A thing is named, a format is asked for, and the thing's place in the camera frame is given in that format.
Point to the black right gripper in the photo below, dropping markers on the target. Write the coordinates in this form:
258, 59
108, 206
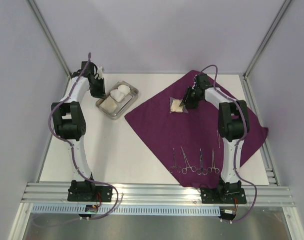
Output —
189, 96

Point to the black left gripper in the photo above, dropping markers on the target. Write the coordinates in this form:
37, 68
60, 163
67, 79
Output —
101, 93

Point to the clear packet beige gauze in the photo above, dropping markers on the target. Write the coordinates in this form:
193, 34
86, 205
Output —
109, 105
176, 107

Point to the white gauze pad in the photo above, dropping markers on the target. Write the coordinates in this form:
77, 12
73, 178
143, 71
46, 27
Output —
124, 89
117, 95

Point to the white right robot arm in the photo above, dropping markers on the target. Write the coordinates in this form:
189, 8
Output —
233, 126

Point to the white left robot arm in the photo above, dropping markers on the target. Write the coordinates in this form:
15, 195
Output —
67, 122

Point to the steel instrument tray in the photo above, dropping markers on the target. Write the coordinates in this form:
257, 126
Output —
121, 106

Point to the purple cloth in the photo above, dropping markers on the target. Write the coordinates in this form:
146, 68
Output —
162, 131

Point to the steel tweezers left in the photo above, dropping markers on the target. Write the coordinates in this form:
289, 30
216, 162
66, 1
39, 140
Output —
219, 139

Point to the steel forceps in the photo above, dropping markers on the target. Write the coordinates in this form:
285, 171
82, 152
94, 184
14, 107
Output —
187, 164
174, 167
213, 168

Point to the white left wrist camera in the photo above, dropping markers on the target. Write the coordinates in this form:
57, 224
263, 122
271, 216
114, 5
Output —
100, 73

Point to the black handled scissors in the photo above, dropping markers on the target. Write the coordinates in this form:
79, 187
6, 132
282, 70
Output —
201, 170

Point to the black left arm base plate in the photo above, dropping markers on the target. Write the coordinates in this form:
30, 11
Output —
86, 191

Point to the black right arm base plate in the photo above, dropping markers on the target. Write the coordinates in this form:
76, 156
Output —
214, 196

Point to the left aluminium frame post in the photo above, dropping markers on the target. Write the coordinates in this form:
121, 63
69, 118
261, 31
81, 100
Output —
45, 29

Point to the aluminium frame post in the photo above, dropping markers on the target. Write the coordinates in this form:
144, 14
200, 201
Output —
268, 36
45, 29

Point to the aluminium front frame rail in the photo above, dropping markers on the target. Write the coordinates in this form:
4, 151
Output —
154, 194

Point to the right aluminium frame post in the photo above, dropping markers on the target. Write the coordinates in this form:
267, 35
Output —
268, 36

